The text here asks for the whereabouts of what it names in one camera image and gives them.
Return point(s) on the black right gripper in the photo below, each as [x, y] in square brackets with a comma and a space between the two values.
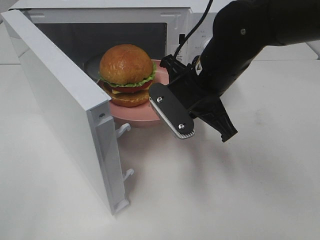
[183, 100]

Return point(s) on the pink round plate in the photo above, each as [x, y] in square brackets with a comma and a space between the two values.
[141, 116]

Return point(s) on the burger with lettuce and tomato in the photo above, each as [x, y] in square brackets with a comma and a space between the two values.
[126, 73]

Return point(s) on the white microwave door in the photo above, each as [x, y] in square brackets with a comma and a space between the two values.
[76, 108]

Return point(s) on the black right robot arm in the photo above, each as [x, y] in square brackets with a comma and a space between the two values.
[240, 31]

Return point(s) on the white warning label sticker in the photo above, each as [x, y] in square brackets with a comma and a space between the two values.
[182, 54]

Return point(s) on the upper white control knob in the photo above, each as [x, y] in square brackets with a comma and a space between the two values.
[205, 42]

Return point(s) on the glass microwave turntable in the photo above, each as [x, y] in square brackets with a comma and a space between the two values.
[92, 67]

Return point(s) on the white microwave oven body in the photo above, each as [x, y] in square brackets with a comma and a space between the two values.
[95, 14]

